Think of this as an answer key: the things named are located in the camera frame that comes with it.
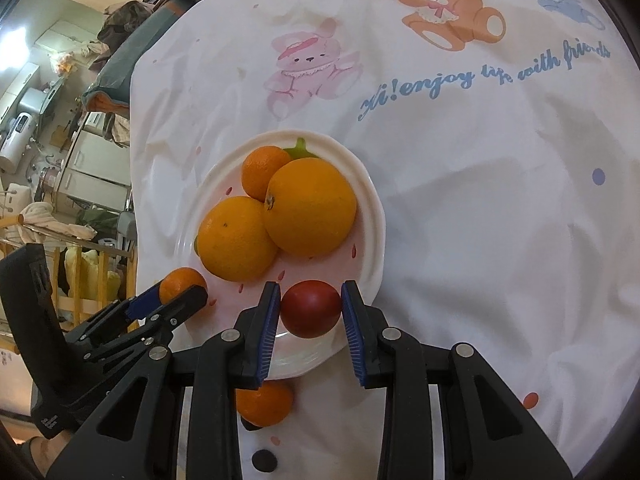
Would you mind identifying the yellow cloth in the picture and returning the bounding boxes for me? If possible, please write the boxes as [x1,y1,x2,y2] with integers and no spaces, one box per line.
[64,246,122,302]

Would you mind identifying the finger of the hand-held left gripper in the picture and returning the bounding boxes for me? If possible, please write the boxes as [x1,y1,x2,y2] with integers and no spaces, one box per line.
[82,285,208,368]
[65,289,163,345]

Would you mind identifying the blue-grey folded quilt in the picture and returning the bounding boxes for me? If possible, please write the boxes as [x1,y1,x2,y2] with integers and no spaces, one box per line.
[82,7,183,113]

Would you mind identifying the small tangerine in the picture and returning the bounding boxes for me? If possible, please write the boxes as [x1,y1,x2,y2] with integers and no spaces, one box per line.
[242,145,292,203]
[235,379,295,427]
[159,267,208,305]

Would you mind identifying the large orange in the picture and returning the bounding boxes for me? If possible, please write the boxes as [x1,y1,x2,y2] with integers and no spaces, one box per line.
[263,157,358,257]

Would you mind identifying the pink strawberry-print plate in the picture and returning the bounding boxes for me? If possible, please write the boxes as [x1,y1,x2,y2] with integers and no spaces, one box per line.
[175,130,388,378]

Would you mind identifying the white base cabinet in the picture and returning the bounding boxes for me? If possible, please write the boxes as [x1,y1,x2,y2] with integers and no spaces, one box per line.
[54,129,134,207]

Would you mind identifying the striped cloth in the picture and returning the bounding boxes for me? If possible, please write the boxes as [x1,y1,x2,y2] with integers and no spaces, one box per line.
[16,201,99,242]

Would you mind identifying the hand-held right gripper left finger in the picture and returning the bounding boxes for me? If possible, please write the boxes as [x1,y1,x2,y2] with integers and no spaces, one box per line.
[47,281,282,480]

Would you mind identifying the white water heater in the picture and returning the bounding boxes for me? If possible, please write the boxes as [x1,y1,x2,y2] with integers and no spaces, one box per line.
[0,111,40,174]

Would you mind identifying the yellow wooden rack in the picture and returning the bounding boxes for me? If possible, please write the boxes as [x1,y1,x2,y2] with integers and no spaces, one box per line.
[0,232,140,356]

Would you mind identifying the pile of dark clothes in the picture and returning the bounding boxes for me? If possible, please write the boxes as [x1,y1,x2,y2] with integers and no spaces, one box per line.
[97,0,246,56]

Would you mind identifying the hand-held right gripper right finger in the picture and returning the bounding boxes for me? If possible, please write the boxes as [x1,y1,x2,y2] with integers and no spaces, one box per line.
[341,281,573,480]

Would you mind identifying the white printed blanket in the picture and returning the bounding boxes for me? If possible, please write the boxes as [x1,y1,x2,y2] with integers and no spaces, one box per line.
[127,0,640,480]

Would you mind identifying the medium orange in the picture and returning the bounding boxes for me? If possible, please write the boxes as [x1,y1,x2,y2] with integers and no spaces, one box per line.
[197,195,280,282]

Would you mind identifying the red cherry tomato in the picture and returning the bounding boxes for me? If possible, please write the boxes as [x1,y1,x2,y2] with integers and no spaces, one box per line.
[280,280,343,339]

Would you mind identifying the white wall cabinets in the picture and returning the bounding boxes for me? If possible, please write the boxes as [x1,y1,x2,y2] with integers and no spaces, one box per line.
[31,19,97,56]

